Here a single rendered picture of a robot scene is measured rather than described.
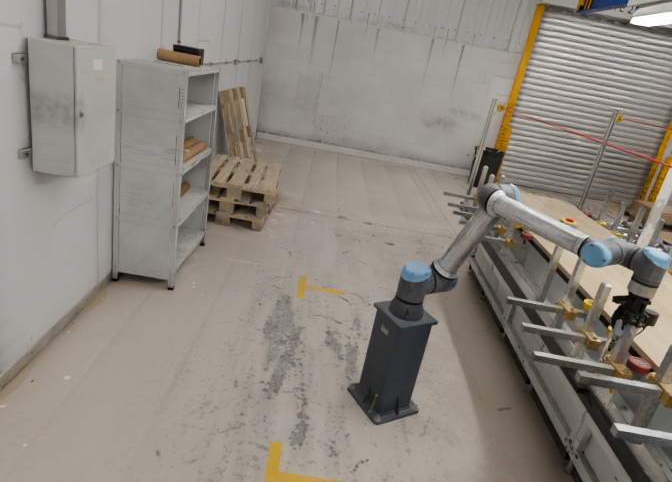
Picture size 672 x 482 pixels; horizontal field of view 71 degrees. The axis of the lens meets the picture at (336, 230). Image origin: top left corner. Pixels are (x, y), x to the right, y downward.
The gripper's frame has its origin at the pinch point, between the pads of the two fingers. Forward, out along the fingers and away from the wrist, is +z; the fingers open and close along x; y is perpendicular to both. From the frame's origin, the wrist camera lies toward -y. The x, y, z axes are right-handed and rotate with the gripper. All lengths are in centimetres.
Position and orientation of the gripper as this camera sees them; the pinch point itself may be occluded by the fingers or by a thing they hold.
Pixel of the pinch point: (615, 336)
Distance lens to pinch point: 216.2
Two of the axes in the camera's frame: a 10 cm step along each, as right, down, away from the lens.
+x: 9.8, 1.9, 0.1
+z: -1.8, 9.2, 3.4
